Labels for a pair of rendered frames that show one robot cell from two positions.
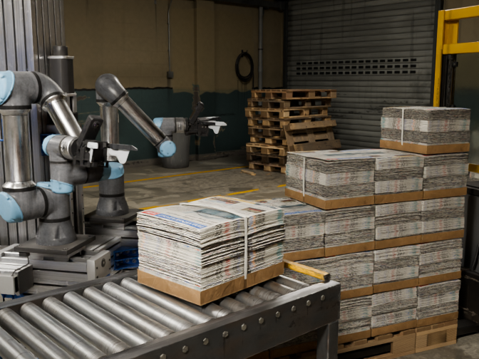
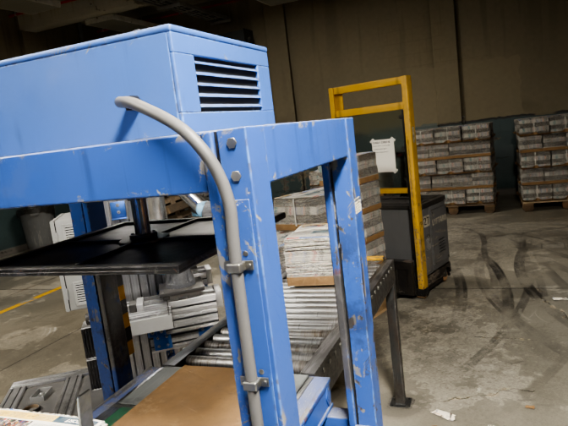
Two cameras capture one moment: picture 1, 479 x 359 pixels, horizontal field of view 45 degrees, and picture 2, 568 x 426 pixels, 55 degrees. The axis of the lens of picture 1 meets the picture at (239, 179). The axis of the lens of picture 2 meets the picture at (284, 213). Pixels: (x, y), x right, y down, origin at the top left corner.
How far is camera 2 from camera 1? 150 cm
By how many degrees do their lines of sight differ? 26
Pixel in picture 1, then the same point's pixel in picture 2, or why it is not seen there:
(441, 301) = not seen: hidden behind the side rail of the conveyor
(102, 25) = not seen: outside the picture
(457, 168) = (375, 191)
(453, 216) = (377, 222)
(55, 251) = (195, 289)
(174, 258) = (319, 261)
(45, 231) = (179, 277)
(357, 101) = not seen: hidden behind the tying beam
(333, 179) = (319, 209)
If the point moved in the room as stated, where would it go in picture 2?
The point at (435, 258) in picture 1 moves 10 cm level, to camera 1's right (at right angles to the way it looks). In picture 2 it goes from (374, 252) to (384, 249)
